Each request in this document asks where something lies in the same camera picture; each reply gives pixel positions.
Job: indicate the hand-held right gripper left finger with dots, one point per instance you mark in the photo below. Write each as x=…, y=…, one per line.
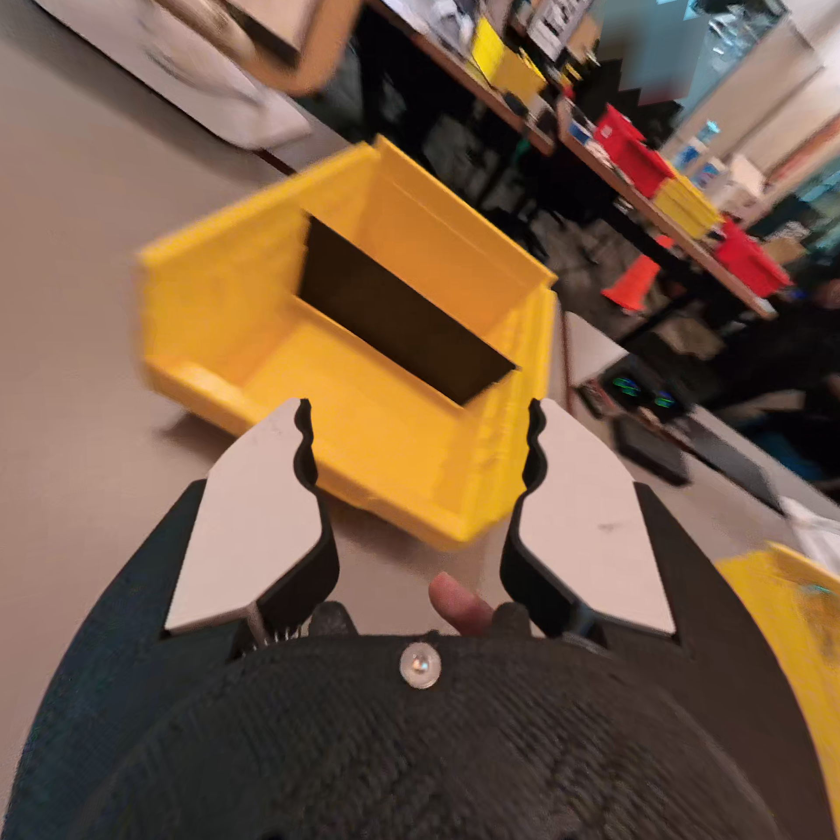
x=249, y=518

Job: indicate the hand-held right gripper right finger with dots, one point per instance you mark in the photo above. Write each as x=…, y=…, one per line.
x=584, y=518

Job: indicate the yellow plastic bin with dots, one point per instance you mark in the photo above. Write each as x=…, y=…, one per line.
x=216, y=315
x=689, y=207
x=787, y=623
x=505, y=62

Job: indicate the grey desk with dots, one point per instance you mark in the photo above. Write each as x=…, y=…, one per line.
x=79, y=328

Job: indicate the person's right hand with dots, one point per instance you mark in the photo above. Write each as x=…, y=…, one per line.
x=463, y=607

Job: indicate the black charger with green lights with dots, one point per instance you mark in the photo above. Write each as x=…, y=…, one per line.
x=630, y=394

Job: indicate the orange traffic cone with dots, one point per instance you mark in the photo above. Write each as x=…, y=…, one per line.
x=633, y=285

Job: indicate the red plastic bin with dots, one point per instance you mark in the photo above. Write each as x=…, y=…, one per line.
x=751, y=259
x=633, y=154

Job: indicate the wooden work table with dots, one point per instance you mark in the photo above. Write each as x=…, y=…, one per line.
x=459, y=72
x=663, y=220

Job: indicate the instruction sheet on stand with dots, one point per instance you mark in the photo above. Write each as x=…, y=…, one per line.
x=216, y=98

